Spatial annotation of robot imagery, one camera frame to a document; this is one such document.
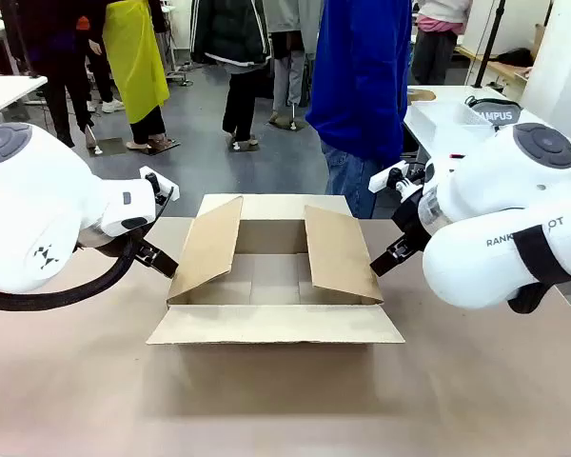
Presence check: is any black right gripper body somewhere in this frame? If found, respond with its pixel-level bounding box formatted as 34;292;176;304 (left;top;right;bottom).
390;192;432;242

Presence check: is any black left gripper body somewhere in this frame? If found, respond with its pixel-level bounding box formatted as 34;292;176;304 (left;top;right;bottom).
140;188;180;242

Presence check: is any brown cardboard box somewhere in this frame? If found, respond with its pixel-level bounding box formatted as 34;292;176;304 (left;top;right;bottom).
146;193;405;347

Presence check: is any dark floor plate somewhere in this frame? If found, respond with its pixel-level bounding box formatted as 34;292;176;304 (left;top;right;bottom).
269;115;309;131
142;138;181;154
88;136;126;157
226;136;262;152

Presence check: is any white plastic tray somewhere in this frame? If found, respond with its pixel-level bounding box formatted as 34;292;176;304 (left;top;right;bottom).
410;101;495;140

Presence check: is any large white table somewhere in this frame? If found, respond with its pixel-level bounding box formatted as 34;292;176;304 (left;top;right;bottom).
403;85;529;166

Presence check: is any grey campus bag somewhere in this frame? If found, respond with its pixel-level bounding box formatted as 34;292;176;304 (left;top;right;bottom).
464;96;524;133

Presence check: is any person with white sneakers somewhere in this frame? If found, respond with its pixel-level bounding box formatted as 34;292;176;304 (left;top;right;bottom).
83;40;126;115

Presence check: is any person in yellow apron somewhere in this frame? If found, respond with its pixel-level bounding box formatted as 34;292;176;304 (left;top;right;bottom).
102;0;177;149

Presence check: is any person in blue jacket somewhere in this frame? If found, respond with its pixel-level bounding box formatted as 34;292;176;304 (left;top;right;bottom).
304;0;414;219

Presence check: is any wooden background table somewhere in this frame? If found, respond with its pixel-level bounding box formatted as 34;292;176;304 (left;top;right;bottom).
454;45;534;89

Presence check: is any person in black, orange collar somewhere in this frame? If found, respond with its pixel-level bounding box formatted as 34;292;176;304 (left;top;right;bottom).
0;0;99;149

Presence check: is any person in pink top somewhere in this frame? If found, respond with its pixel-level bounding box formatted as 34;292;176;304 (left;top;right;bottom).
411;0;475;88

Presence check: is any person in black striped jacket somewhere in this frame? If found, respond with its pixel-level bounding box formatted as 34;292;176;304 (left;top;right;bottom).
189;0;273;147

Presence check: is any black tripod pole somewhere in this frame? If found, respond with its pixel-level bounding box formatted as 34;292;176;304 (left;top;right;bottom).
472;0;506;90

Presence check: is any black bag on wooden table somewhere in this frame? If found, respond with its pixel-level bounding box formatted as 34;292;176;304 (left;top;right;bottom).
497;47;537;68

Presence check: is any person in grey trousers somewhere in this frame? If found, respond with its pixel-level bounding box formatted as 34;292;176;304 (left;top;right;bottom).
265;0;324;128

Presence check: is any white table with grey leg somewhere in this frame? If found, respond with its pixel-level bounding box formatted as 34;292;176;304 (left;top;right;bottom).
0;74;49;123

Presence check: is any white board panel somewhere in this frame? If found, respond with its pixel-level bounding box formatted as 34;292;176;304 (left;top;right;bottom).
522;0;571;147

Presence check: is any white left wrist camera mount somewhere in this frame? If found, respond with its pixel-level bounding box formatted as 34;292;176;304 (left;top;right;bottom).
139;165;180;204

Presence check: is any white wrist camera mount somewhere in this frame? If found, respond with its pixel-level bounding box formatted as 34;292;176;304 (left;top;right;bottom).
139;165;180;204
368;160;427;201

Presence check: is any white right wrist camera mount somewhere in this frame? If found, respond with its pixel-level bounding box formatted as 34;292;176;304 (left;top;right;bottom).
368;160;427;201

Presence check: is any black braided cable sleeve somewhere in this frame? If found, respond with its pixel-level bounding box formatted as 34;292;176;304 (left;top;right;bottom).
506;282;556;315
0;232;147;313

